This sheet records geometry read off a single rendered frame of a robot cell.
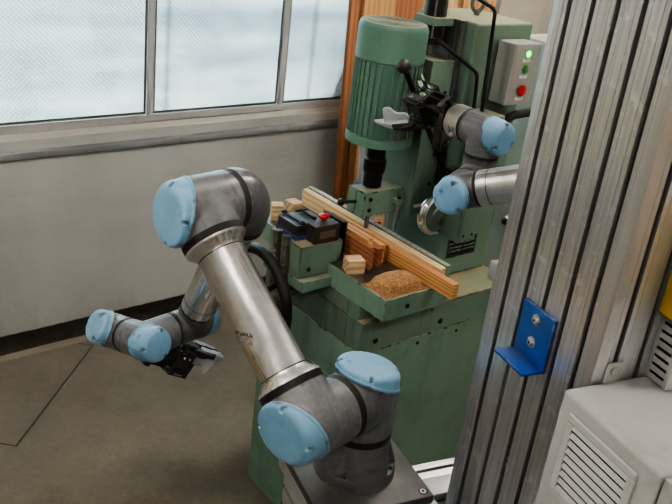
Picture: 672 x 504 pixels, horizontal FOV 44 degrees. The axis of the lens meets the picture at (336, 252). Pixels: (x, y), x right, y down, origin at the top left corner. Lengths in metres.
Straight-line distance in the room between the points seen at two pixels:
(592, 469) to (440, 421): 1.45
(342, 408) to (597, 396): 0.43
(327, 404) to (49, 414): 1.86
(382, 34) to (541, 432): 1.11
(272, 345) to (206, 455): 1.55
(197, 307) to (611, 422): 0.93
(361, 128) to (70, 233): 1.52
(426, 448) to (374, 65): 1.16
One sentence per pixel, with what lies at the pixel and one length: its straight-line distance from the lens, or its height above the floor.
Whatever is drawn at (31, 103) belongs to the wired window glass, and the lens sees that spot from 3.15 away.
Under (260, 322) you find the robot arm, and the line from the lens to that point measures 1.39.
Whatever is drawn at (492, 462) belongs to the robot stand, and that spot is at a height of 0.98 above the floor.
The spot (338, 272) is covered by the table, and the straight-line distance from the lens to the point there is 2.13.
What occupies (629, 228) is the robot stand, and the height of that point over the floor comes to 1.46.
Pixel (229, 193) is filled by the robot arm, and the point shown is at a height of 1.29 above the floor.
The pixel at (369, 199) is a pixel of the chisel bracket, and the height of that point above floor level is 1.05.
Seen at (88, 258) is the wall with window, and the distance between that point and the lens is 3.36.
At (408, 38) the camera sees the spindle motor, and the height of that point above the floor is 1.48.
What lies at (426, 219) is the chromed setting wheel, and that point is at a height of 1.01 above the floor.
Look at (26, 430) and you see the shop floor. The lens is 3.04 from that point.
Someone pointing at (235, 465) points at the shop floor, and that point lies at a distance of 2.86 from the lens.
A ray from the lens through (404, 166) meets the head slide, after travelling 2.25.
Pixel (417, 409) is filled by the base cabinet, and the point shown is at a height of 0.45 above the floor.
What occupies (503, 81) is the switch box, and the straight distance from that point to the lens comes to 2.24.
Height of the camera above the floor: 1.81
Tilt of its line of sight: 24 degrees down
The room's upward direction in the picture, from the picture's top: 7 degrees clockwise
